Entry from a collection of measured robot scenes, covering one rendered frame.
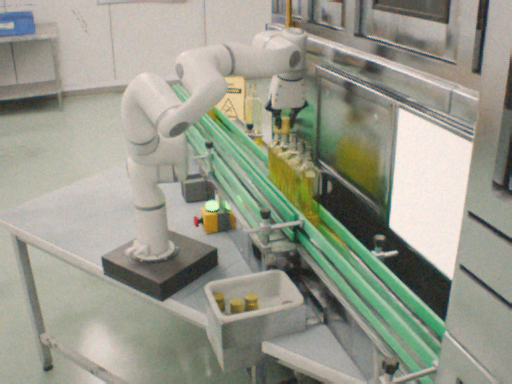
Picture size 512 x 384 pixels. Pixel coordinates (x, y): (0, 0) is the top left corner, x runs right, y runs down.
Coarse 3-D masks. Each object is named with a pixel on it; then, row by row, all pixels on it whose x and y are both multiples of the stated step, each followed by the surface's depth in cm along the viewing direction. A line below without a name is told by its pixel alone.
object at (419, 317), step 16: (224, 128) 249; (240, 144) 228; (256, 144) 210; (256, 160) 211; (320, 208) 160; (320, 224) 162; (336, 224) 151; (336, 240) 153; (352, 240) 143; (352, 256) 145; (368, 256) 136; (368, 272) 138; (384, 272) 130; (384, 288) 131; (400, 288) 123; (400, 304) 125; (416, 304) 118; (416, 320) 119; (432, 320) 113; (432, 336) 114
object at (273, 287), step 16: (272, 272) 152; (208, 288) 144; (224, 288) 148; (240, 288) 150; (256, 288) 152; (272, 288) 153; (288, 288) 147; (272, 304) 150; (288, 304) 138; (224, 320) 133
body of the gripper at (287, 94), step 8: (272, 80) 159; (280, 80) 156; (288, 80) 155; (296, 80) 156; (304, 80) 159; (272, 88) 159; (280, 88) 157; (288, 88) 158; (296, 88) 159; (304, 88) 160; (280, 96) 159; (288, 96) 160; (296, 96) 161; (304, 96) 162; (280, 104) 161; (288, 104) 162; (296, 104) 163
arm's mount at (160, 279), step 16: (176, 240) 174; (192, 240) 174; (112, 256) 164; (128, 256) 164; (176, 256) 165; (192, 256) 165; (208, 256) 168; (112, 272) 163; (128, 272) 158; (144, 272) 157; (160, 272) 157; (176, 272) 157; (192, 272) 163; (144, 288) 157; (160, 288) 152; (176, 288) 158
